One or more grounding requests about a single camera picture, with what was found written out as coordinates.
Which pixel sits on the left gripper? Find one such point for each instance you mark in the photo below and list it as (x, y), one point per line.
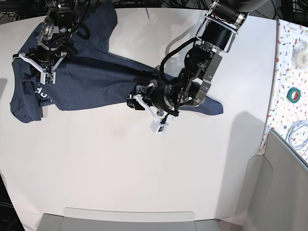
(162, 96)

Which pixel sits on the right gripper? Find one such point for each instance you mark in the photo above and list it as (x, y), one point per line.
(42, 56)

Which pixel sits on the dark blue t-shirt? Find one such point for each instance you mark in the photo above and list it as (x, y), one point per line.
(92, 78)

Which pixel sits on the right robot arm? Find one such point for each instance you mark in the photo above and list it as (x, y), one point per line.
(64, 19)

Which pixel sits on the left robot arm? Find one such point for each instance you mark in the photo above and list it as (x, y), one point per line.
(188, 91)

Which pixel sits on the grey chair bottom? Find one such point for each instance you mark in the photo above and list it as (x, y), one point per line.
(75, 219)

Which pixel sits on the grey chair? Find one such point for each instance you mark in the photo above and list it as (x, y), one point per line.
(75, 219)
(275, 190)

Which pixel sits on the green tape roll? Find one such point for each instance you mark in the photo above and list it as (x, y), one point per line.
(293, 95)

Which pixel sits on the grey chair right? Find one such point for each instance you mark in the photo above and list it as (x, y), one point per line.
(275, 190)

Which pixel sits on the clear tape dispenser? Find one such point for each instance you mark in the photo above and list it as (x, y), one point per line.
(300, 55)

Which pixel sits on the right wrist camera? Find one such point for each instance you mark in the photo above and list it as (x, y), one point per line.
(47, 78)

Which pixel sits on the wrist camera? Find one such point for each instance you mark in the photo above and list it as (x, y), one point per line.
(158, 127)
(47, 78)

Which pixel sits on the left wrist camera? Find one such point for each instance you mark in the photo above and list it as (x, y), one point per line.
(158, 127)

